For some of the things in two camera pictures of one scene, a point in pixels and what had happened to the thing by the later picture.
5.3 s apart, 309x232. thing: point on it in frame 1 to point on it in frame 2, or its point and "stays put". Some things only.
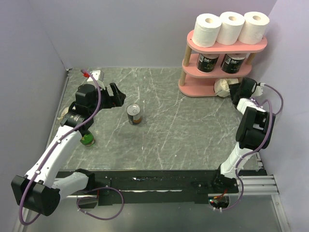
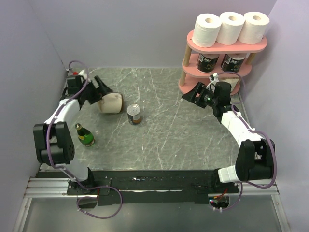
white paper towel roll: (231, 23) stays put
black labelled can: (206, 62) stays put
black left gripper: (116, 100) to (101, 91)
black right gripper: (233, 87) to (201, 89)
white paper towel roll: (254, 27) stays put
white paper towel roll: (206, 30) stays put
